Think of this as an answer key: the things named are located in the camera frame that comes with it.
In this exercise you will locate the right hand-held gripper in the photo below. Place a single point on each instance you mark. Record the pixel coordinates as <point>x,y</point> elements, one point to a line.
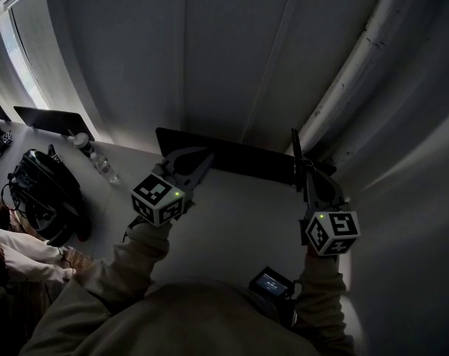
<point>333,234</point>

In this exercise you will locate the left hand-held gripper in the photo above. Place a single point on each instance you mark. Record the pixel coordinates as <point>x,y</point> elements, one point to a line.
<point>156,200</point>

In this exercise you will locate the small black clamp tool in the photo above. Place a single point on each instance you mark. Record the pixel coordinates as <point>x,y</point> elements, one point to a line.
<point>297,154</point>

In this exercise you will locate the person's right forearm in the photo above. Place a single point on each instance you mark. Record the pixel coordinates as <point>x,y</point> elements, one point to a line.
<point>319,291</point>

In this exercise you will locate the person's left forearm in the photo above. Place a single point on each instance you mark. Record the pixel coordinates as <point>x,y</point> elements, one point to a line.
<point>143,258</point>

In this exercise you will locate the wide black desk divider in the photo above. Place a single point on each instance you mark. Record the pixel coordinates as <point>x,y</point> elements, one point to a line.
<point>246,158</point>

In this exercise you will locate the clear plastic water bottle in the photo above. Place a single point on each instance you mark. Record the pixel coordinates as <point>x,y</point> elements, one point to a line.
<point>105,169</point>

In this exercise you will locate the small black screen device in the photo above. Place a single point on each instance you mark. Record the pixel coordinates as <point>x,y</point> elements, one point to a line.
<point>270,283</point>

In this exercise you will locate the white-lidded cup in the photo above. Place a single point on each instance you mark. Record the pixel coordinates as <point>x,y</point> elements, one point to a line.
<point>83,143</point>

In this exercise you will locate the spare gripper device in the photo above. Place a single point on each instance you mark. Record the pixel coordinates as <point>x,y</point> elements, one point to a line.
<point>7,138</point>
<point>55,154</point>

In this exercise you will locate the black backpack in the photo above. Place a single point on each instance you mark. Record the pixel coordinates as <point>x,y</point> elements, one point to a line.
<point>50,195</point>

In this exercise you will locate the person's beige jacket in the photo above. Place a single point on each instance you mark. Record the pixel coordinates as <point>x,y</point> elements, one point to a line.
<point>180,321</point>

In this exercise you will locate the white garment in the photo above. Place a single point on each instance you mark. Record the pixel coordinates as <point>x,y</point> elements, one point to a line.
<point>28,258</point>

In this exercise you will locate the narrow window with blind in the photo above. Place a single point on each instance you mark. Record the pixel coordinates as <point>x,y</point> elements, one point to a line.
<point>20,58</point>

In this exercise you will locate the white wall pipe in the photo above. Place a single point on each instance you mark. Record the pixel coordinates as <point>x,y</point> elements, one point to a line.
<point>354,69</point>

